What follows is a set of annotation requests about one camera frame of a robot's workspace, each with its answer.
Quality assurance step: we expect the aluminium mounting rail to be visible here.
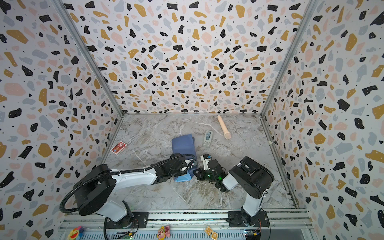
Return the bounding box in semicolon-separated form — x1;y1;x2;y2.
56;209;317;240

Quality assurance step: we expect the white tape dispenser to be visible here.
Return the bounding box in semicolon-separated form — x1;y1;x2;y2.
203;130;213;148

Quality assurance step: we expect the black corrugated cable hose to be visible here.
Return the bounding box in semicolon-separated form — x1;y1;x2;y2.
59;153;197;240

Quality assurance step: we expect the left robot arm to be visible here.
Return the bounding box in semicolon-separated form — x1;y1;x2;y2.
70;153;197;228

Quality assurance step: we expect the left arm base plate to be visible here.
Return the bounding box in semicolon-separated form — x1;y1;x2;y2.
104;212;149;230

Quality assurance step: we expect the pink yellow sticker toy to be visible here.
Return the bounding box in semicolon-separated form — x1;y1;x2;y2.
157;226;171;240

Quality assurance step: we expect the blue wrapping paper sheet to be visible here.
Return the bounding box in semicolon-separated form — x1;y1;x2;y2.
172;134;198;182

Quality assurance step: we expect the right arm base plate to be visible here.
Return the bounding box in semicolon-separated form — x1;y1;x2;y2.
226;210;270;228

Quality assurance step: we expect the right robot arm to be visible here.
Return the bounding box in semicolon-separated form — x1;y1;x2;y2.
193;154;275;228

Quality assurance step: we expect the orange square sticker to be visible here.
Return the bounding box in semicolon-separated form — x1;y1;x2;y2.
205;226;219;240

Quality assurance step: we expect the colourful round sticker toy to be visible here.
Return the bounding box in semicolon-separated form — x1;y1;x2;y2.
67;227;84;240

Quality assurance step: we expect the red playing card deck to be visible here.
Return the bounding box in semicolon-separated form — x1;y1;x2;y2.
111;141;127;155

